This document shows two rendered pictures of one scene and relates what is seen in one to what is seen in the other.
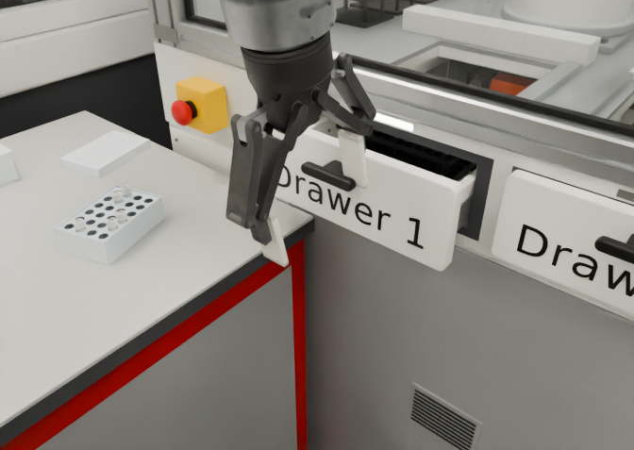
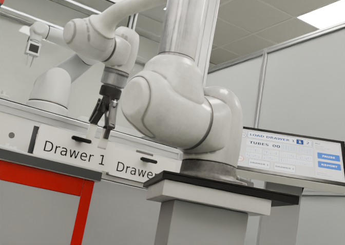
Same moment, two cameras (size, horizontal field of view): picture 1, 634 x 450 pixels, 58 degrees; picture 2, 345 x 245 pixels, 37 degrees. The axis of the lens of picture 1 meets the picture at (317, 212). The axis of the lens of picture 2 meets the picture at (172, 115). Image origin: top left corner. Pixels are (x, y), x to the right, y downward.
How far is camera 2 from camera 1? 1.71 m
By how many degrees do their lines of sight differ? 81
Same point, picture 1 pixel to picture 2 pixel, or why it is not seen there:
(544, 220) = (123, 159)
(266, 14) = (125, 79)
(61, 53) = not seen: outside the picture
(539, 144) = (118, 139)
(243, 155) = (114, 109)
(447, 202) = (112, 147)
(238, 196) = (112, 119)
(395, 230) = (95, 161)
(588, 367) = (131, 209)
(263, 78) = (115, 94)
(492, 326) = (103, 206)
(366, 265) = not seen: hidden behind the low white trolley
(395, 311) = not seen: hidden behind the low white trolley
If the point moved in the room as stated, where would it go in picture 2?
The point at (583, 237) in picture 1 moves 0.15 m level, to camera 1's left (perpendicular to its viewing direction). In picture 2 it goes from (132, 162) to (116, 154)
